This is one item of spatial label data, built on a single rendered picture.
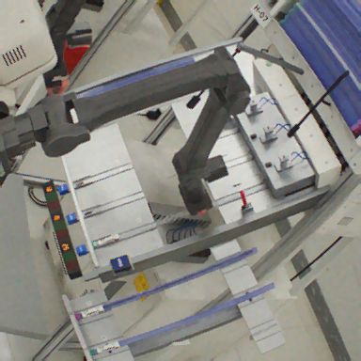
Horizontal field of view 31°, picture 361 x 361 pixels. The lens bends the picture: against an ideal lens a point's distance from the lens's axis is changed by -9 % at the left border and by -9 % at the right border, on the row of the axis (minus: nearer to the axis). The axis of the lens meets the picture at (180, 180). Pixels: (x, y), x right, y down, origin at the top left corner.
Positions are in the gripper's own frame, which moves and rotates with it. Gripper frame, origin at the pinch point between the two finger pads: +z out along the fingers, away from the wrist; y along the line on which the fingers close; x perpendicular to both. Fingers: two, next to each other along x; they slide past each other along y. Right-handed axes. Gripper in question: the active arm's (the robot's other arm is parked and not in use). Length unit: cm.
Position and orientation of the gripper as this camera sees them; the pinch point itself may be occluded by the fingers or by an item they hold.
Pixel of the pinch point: (200, 211)
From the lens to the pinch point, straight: 198.2
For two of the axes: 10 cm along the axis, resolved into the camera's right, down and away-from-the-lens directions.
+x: -9.2, 3.8, -0.3
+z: 1.8, 5.1, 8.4
